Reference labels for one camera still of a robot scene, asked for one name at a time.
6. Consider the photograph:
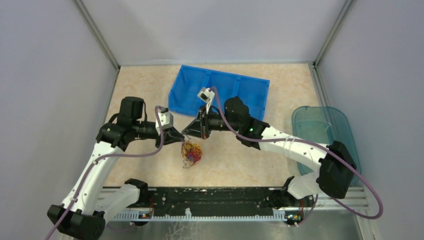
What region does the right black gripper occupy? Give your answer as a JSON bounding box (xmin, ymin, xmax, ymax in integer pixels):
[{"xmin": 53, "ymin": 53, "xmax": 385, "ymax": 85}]
[{"xmin": 182, "ymin": 104, "xmax": 240, "ymax": 140}]

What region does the coloured wire ball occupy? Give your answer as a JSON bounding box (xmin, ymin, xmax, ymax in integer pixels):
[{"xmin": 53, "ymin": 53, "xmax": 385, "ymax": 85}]
[{"xmin": 180, "ymin": 139, "xmax": 203, "ymax": 169}]

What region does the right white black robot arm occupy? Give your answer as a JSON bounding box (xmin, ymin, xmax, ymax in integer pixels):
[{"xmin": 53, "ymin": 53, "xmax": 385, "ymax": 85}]
[{"xmin": 182, "ymin": 96, "xmax": 357, "ymax": 206}]

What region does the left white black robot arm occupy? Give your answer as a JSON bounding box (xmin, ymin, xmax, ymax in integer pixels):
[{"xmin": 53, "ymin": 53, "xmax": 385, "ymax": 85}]
[{"xmin": 45, "ymin": 97, "xmax": 184, "ymax": 240}]

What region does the blue three-compartment plastic bin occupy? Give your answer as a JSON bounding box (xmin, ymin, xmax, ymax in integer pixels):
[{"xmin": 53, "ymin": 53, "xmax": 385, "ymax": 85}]
[{"xmin": 168, "ymin": 65, "xmax": 270, "ymax": 121}]

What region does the teal transparent plastic tray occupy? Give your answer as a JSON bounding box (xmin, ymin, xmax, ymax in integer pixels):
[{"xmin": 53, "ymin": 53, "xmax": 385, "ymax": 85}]
[{"xmin": 291, "ymin": 106, "xmax": 362, "ymax": 173}]

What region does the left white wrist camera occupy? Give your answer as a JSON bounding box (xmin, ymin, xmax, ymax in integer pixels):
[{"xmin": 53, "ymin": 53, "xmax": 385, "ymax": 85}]
[{"xmin": 155, "ymin": 106, "xmax": 174, "ymax": 131}]

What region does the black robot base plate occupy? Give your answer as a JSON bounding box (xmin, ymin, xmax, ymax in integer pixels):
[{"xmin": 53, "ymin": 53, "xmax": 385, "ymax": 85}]
[{"xmin": 117, "ymin": 186, "xmax": 314, "ymax": 218}]

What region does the white toothed cable duct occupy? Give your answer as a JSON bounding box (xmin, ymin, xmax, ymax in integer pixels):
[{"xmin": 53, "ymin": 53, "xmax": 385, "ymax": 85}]
[{"xmin": 79, "ymin": 209, "xmax": 289, "ymax": 222}]

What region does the left aluminium corner post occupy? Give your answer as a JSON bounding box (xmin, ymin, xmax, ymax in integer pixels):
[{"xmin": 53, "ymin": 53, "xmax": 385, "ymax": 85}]
[{"xmin": 73, "ymin": 0, "xmax": 121, "ymax": 71}]

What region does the aluminium corner post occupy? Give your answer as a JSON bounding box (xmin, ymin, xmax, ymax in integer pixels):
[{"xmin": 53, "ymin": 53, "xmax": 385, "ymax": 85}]
[
  {"xmin": 73, "ymin": 0, "xmax": 121, "ymax": 71},
  {"xmin": 314, "ymin": 0, "xmax": 356, "ymax": 69}
]

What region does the right aluminium corner post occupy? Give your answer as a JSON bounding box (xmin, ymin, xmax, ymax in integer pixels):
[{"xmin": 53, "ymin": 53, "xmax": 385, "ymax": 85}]
[{"xmin": 314, "ymin": 0, "xmax": 356, "ymax": 69}]

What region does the aluminium frame rail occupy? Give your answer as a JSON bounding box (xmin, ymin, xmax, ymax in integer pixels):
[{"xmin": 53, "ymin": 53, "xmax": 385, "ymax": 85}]
[{"xmin": 68, "ymin": 187, "xmax": 370, "ymax": 211}]

